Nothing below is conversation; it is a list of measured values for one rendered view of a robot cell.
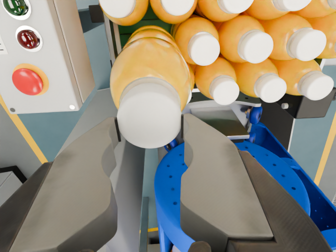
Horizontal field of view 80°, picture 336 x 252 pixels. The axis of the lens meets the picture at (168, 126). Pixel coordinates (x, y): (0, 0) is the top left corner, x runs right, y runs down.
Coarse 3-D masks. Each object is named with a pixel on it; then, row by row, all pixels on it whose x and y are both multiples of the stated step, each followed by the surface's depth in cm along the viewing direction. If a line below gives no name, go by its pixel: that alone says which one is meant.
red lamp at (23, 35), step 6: (24, 30) 23; (30, 30) 23; (18, 36) 23; (24, 36) 23; (30, 36) 23; (36, 36) 24; (18, 42) 23; (24, 42) 23; (30, 42) 23; (36, 42) 24; (30, 48) 24
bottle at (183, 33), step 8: (192, 16) 32; (200, 16) 33; (176, 24) 35; (184, 24) 30; (192, 24) 29; (200, 24) 28; (208, 24) 29; (176, 32) 31; (184, 32) 29; (192, 32) 28; (200, 32) 27; (208, 32) 27; (216, 32) 29; (176, 40) 31; (184, 40) 29; (184, 48) 29; (184, 56) 30
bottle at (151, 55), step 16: (144, 32) 20; (160, 32) 21; (128, 48) 15; (144, 48) 15; (160, 48) 15; (176, 48) 18; (128, 64) 14; (144, 64) 13; (160, 64) 14; (176, 64) 15; (112, 80) 15; (128, 80) 14; (144, 80) 13; (160, 80) 13; (176, 80) 14; (112, 96) 15; (176, 96) 13
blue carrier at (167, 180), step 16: (240, 144) 48; (256, 144) 48; (176, 160) 44; (272, 160) 43; (160, 176) 40; (176, 176) 40; (272, 176) 39; (288, 176) 39; (160, 192) 37; (176, 192) 37; (288, 192) 36; (304, 192) 36; (160, 208) 35; (176, 208) 34; (304, 208) 33; (160, 224) 40; (176, 224) 32; (160, 240) 43; (176, 240) 34; (192, 240) 30
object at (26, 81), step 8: (16, 72) 25; (24, 72) 25; (32, 72) 25; (16, 80) 26; (24, 80) 26; (32, 80) 26; (40, 80) 26; (24, 88) 26; (32, 88) 26; (40, 88) 26
